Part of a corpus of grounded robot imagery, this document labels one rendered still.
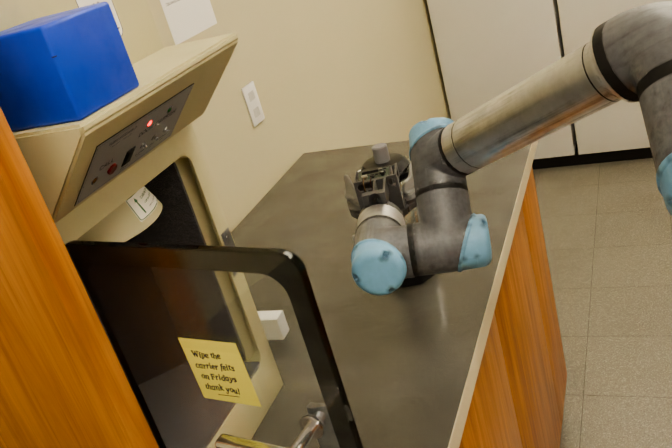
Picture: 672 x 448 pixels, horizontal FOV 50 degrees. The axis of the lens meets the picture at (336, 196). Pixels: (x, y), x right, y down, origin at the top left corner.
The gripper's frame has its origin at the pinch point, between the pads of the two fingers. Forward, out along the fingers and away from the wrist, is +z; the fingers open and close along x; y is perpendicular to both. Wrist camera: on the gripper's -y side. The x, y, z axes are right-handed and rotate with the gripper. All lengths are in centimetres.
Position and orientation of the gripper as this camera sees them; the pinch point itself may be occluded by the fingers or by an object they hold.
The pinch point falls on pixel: (386, 184)
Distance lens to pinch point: 130.5
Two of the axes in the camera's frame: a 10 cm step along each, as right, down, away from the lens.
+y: -2.6, -8.9, -3.8
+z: 0.9, -4.2, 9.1
